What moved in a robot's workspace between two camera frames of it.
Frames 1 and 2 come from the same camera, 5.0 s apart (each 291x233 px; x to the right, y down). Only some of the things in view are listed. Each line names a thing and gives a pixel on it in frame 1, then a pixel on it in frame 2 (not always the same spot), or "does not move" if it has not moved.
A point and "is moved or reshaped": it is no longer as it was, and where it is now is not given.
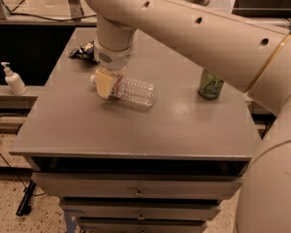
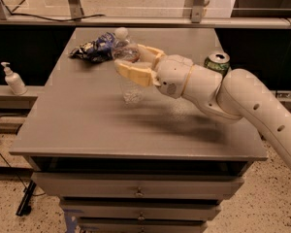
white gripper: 113,58 to 172,75
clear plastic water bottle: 131,90 is moved or reshaped
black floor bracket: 24,208 does not move
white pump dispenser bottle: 14,80 does not move
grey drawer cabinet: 122,168 does not move
